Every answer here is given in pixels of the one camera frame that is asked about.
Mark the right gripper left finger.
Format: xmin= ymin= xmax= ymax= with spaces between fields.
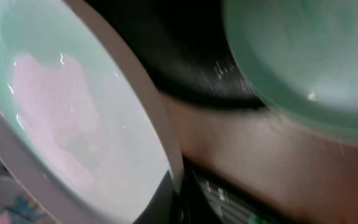
xmin=134 ymin=171 xmax=175 ymax=224

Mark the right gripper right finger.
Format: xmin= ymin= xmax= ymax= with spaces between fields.
xmin=172 ymin=158 xmax=308 ymax=224

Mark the white round plate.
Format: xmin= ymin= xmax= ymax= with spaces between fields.
xmin=0 ymin=0 xmax=183 ymax=223

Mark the round black serving tray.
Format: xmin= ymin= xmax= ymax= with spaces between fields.
xmin=86 ymin=0 xmax=265 ymax=110

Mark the teal plate near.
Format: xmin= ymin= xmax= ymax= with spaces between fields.
xmin=222 ymin=0 xmax=358 ymax=145

